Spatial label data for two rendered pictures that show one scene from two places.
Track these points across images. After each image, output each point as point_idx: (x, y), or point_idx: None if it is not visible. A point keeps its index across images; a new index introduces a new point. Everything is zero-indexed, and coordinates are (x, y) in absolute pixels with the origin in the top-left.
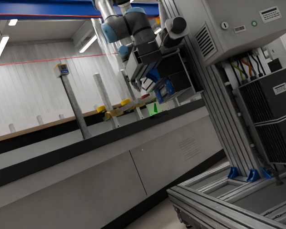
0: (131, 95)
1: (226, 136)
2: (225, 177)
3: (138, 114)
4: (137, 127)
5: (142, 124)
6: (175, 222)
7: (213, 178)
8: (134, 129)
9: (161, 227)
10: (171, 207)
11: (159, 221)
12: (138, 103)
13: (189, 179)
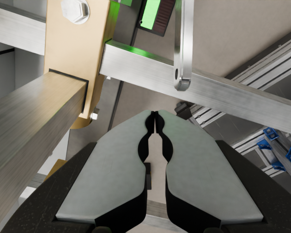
0: (61, 137)
1: None
2: (253, 137)
3: (105, 79)
4: (116, 105)
5: (122, 82)
6: (163, 95)
7: (236, 117)
8: (113, 118)
9: (148, 101)
10: (135, 42)
11: (136, 85)
12: (100, 78)
13: (205, 109)
